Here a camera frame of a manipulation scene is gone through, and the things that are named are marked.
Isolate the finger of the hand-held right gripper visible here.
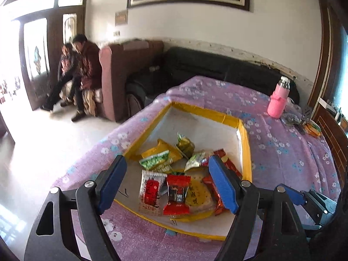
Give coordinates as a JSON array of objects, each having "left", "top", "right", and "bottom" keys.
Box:
[{"left": 280, "top": 184, "right": 310, "bottom": 206}]

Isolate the dark bag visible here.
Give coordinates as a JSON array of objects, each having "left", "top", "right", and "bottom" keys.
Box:
[{"left": 126, "top": 94, "right": 144, "bottom": 117}]

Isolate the purple floral tablecloth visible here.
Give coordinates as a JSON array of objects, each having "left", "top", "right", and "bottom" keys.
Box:
[{"left": 52, "top": 75, "right": 341, "bottom": 261}]

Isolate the brown armchair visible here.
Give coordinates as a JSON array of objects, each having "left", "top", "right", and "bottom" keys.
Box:
[{"left": 83, "top": 40, "right": 165, "bottom": 122}]

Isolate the red snack packet dark label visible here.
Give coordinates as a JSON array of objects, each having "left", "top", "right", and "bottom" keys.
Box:
[{"left": 162, "top": 174, "right": 191, "bottom": 216}]

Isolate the wooden cabinet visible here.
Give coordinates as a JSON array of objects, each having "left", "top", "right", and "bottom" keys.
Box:
[{"left": 307, "top": 3, "right": 348, "bottom": 191}]

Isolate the green yellow snack packet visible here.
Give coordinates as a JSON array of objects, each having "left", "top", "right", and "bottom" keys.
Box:
[{"left": 175, "top": 133, "right": 196, "bottom": 159}]

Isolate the crumpled plastic bag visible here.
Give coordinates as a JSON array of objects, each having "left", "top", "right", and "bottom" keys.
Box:
[{"left": 281, "top": 106, "right": 303, "bottom": 125}]

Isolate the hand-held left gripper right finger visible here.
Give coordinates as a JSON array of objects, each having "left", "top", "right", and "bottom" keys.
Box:
[{"left": 208, "top": 154, "right": 310, "bottom": 261}]

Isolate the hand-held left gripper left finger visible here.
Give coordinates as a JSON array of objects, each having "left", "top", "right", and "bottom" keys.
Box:
[{"left": 24, "top": 154, "right": 128, "bottom": 261}]

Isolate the cracker packet yellow edge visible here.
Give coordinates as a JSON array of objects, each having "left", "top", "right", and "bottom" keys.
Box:
[{"left": 171, "top": 178, "right": 218, "bottom": 223}]

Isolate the pink knit-sleeved bottle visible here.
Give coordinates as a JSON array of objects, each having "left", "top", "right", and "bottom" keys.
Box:
[{"left": 267, "top": 76, "right": 291, "bottom": 119}]

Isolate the pale green white snack packet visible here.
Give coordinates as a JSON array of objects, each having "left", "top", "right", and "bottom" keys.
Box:
[{"left": 184, "top": 150, "right": 207, "bottom": 172}]

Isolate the long red white snack packet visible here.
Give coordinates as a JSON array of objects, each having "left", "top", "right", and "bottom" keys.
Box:
[{"left": 213, "top": 148, "right": 243, "bottom": 180}]

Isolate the black sofa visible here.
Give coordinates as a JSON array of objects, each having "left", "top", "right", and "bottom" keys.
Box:
[{"left": 126, "top": 46, "right": 299, "bottom": 106}]

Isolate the bright green snack packet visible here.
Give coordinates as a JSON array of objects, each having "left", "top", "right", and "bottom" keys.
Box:
[{"left": 139, "top": 151, "right": 173, "bottom": 172}]

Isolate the yellow cardboard box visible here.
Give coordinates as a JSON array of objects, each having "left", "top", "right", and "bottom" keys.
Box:
[{"left": 114, "top": 102, "right": 253, "bottom": 241}]

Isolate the small framed picture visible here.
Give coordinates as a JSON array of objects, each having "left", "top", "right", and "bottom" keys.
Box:
[{"left": 115, "top": 10, "right": 128, "bottom": 27}]

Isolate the shiny orange red snack packet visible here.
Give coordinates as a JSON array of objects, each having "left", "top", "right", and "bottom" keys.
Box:
[{"left": 202, "top": 175, "right": 230, "bottom": 216}]

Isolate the brown glazed door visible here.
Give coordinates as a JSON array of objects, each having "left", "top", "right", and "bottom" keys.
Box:
[{"left": 12, "top": 0, "right": 89, "bottom": 112}]

